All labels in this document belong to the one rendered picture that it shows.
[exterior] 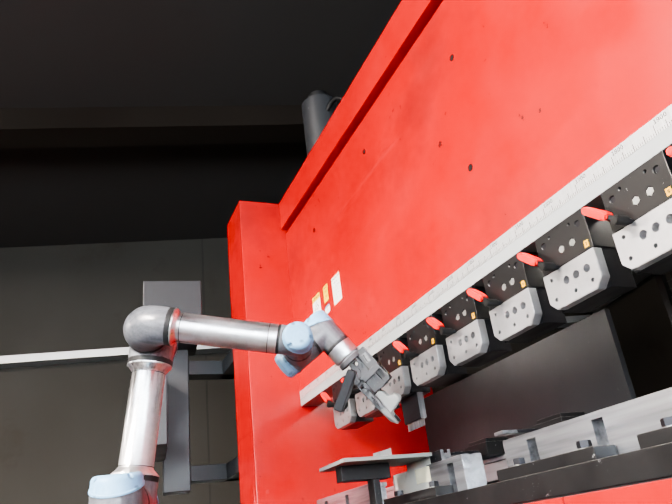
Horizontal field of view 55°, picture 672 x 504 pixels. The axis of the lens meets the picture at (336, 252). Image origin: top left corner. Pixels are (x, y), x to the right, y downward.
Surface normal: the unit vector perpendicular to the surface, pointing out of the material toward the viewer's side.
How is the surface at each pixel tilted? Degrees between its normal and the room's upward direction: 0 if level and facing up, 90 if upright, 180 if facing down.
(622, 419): 90
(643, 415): 90
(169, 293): 90
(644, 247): 90
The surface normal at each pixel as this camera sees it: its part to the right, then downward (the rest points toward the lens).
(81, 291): 0.13, -0.43
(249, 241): 0.36, -0.43
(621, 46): -0.92, -0.06
